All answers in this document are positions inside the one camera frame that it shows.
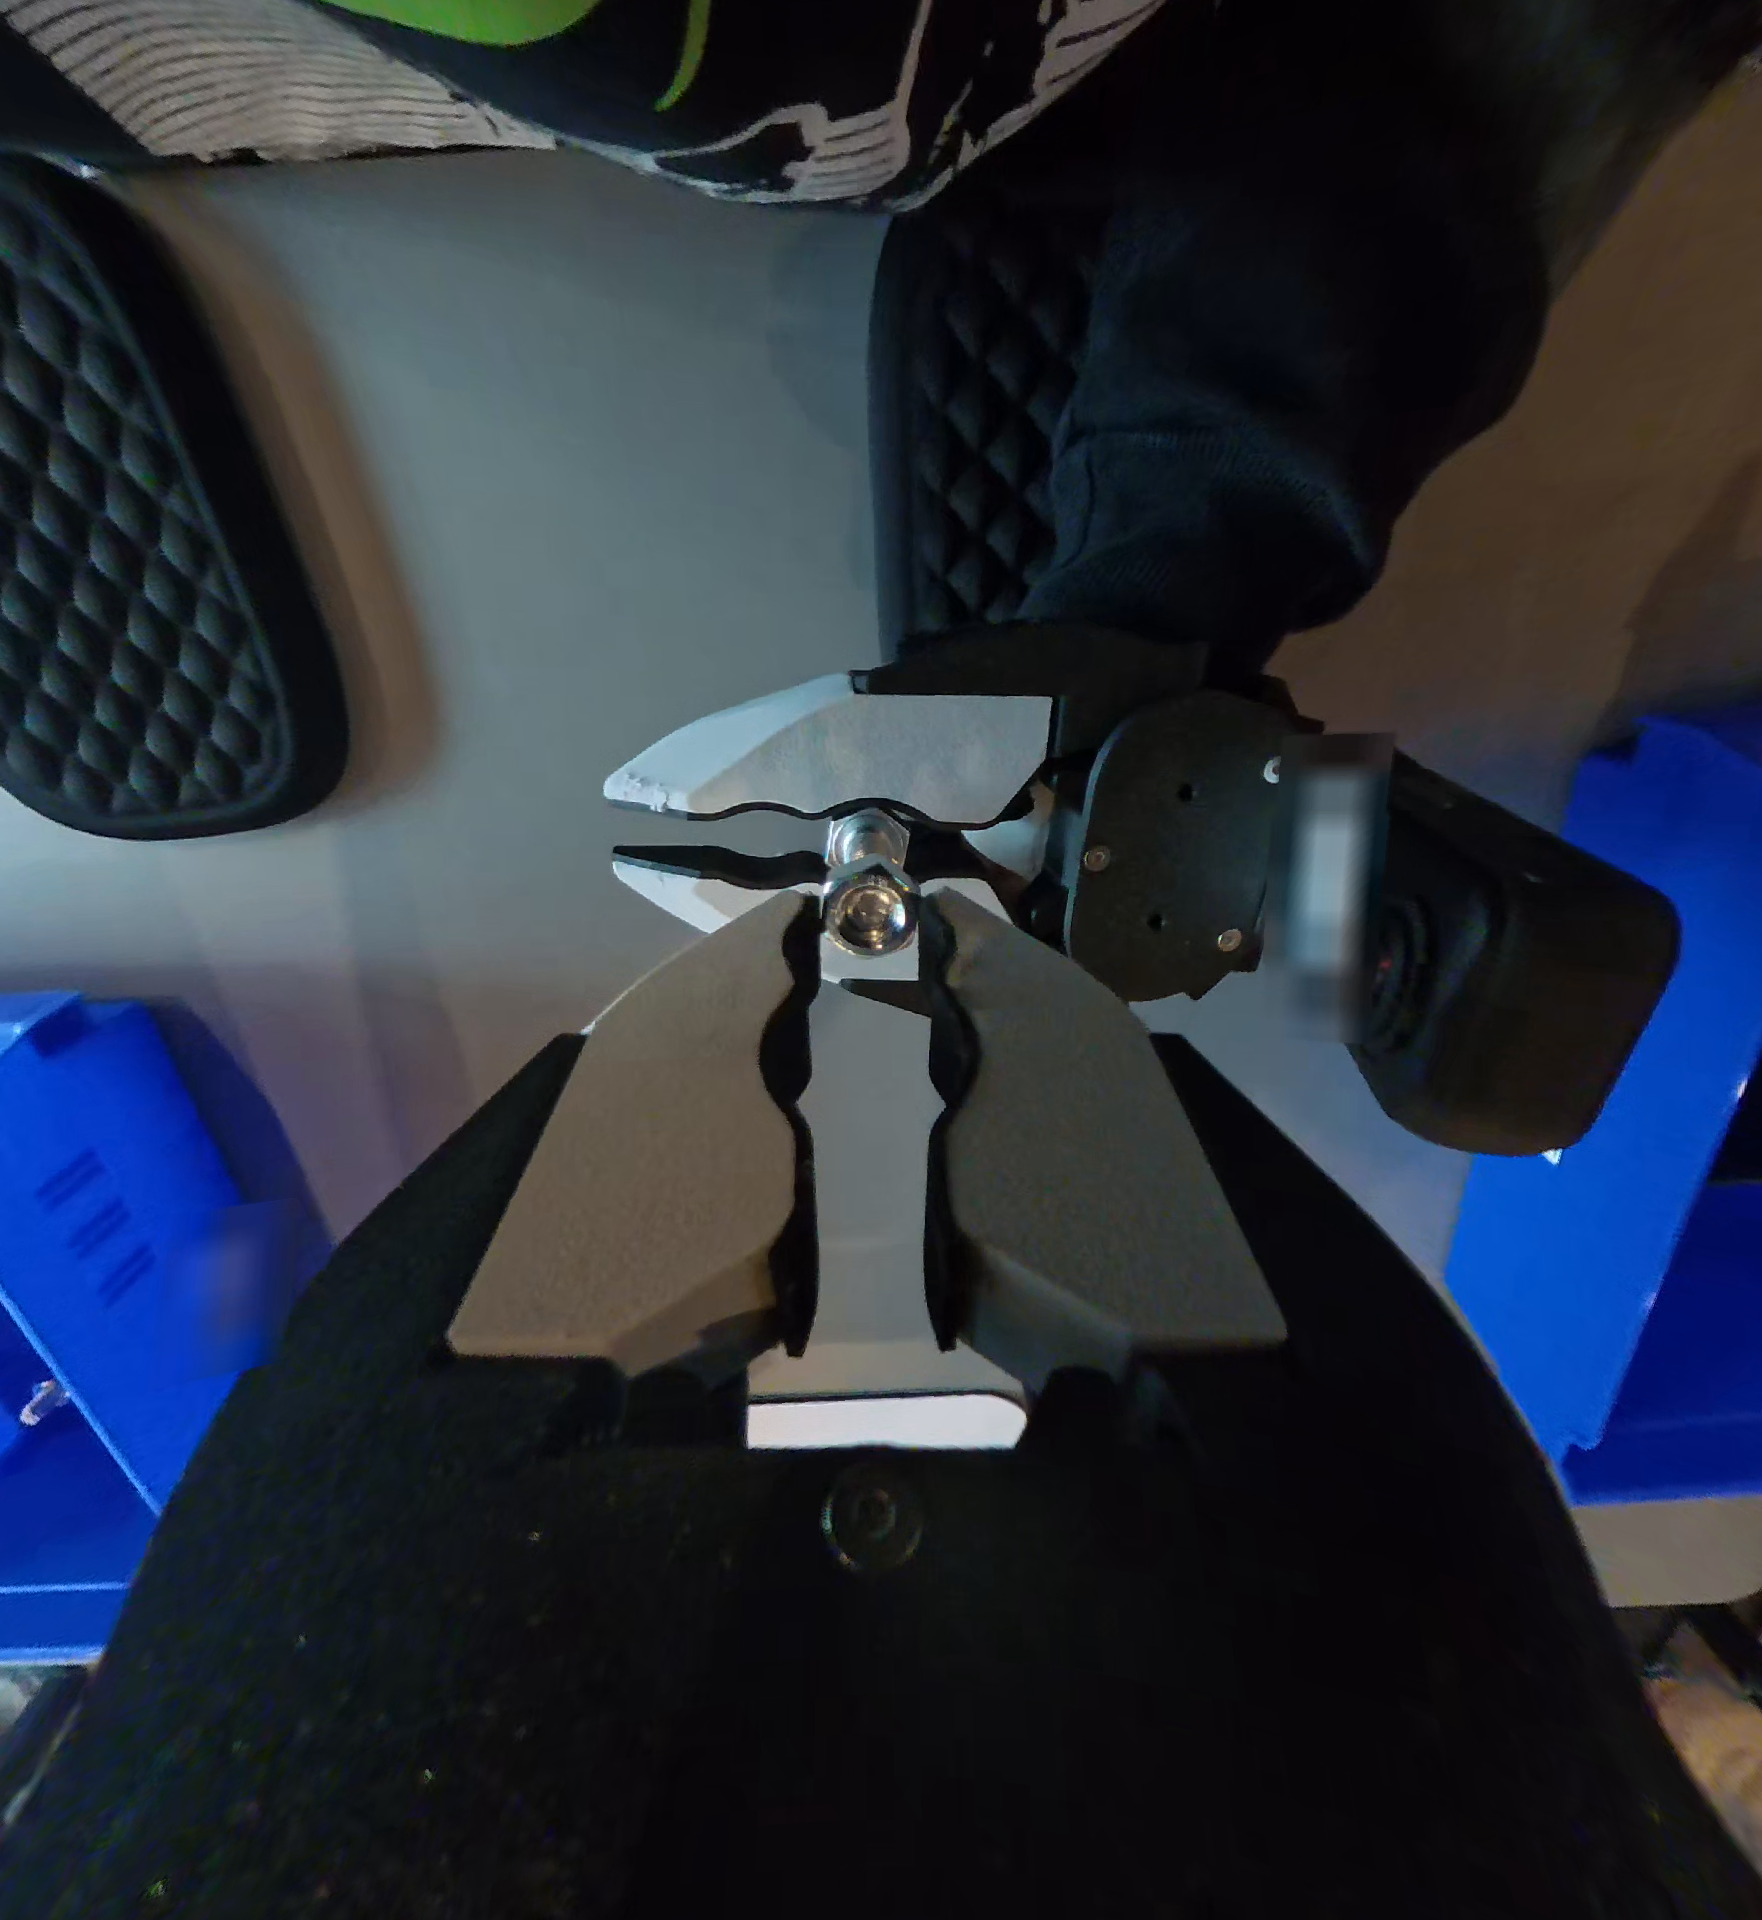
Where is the person's left forearm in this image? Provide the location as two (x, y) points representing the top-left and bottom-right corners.
(1021, 0), (1762, 692)

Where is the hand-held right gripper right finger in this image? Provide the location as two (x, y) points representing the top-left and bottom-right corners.
(920, 887), (1291, 1385)

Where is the silver bolt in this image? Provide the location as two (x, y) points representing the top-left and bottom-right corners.
(819, 855), (925, 962)

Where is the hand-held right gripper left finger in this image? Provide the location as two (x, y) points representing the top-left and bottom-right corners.
(445, 887), (823, 1387)

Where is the blue plastic bin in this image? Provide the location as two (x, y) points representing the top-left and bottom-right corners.
(1443, 711), (1762, 1514)
(0, 986), (317, 1668)

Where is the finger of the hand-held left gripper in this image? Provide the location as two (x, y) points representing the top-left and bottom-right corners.
(609, 822), (1045, 988)
(601, 671), (1055, 830)

